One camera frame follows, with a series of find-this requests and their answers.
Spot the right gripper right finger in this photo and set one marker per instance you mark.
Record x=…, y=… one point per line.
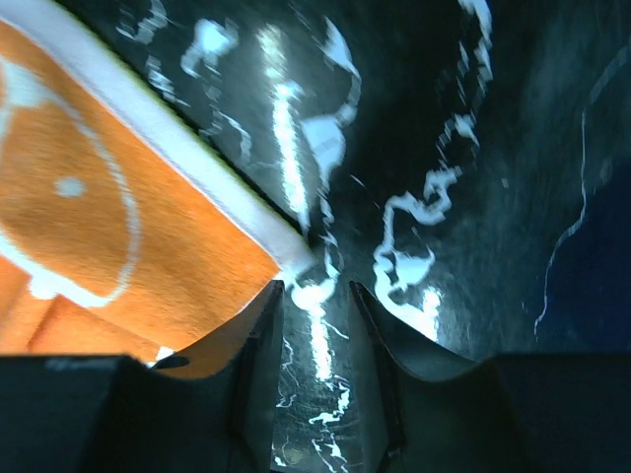
x=423, y=408

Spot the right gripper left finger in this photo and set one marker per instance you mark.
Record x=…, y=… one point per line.
x=207, y=408

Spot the orange floral towel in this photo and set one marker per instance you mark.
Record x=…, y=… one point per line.
x=120, y=231

